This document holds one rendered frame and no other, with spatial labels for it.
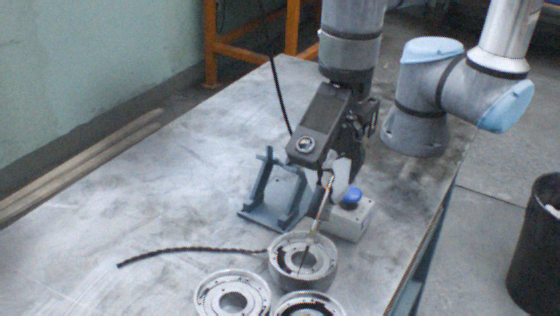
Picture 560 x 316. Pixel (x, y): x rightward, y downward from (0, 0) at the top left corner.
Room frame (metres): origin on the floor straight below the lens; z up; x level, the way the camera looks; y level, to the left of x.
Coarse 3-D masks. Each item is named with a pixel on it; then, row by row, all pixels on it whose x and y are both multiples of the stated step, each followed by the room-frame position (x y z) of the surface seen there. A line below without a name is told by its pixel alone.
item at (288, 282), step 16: (288, 240) 0.62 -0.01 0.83; (304, 240) 0.62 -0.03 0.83; (320, 240) 0.62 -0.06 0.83; (272, 256) 0.58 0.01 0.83; (288, 256) 0.59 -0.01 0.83; (320, 256) 0.59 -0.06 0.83; (336, 256) 0.58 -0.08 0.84; (272, 272) 0.55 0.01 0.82; (304, 272) 0.55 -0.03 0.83; (336, 272) 0.56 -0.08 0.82; (288, 288) 0.53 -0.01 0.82; (304, 288) 0.53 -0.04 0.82; (320, 288) 0.54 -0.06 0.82
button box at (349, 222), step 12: (360, 204) 0.71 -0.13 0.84; (372, 204) 0.71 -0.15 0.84; (336, 216) 0.67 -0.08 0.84; (348, 216) 0.67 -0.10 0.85; (360, 216) 0.67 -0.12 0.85; (324, 228) 0.68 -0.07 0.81; (336, 228) 0.67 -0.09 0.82; (348, 228) 0.66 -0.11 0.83; (360, 228) 0.67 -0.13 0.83; (348, 240) 0.66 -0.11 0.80
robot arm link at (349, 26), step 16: (336, 0) 0.60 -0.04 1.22; (352, 0) 0.59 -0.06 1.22; (368, 0) 0.59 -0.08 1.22; (384, 0) 0.61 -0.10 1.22; (400, 0) 0.63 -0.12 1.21; (336, 16) 0.60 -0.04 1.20; (352, 16) 0.59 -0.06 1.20; (368, 16) 0.59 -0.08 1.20; (336, 32) 0.59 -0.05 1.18; (352, 32) 0.59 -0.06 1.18; (368, 32) 0.59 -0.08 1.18
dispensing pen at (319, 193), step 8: (328, 184) 0.61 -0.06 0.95; (320, 192) 0.60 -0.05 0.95; (312, 200) 0.59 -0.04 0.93; (320, 200) 0.59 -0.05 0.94; (312, 208) 0.58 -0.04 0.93; (312, 216) 0.58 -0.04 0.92; (312, 224) 0.58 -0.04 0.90; (320, 224) 0.58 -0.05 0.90; (312, 232) 0.58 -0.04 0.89; (312, 240) 0.57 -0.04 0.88; (304, 256) 0.56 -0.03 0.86
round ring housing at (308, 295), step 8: (288, 296) 0.50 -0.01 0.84; (296, 296) 0.50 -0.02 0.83; (304, 296) 0.51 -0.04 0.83; (312, 296) 0.51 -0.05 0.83; (320, 296) 0.50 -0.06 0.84; (328, 296) 0.50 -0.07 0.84; (280, 304) 0.49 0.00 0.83; (328, 304) 0.50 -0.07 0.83; (336, 304) 0.49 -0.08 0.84; (272, 312) 0.47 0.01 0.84; (280, 312) 0.48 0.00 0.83; (296, 312) 0.48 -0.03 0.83; (304, 312) 0.48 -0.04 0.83; (312, 312) 0.48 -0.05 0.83; (320, 312) 0.48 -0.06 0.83; (336, 312) 0.48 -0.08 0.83; (344, 312) 0.47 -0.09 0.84
